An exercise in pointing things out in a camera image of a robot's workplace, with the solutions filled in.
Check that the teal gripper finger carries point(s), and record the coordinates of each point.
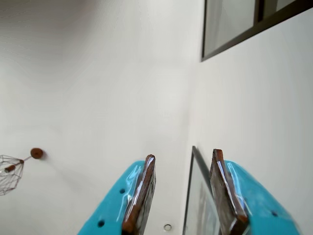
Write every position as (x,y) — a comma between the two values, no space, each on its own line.
(115,208)
(259,208)

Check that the small round ceiling fixture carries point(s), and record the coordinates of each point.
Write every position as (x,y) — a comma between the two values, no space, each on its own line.
(167,227)

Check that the black framed picture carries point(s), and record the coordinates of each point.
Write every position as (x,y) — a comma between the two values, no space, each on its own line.
(200,208)

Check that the round wooden ceiling rose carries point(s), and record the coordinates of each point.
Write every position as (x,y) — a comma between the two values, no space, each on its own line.
(36,153)

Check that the black framed window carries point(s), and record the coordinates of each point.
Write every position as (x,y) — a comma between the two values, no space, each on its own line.
(230,24)

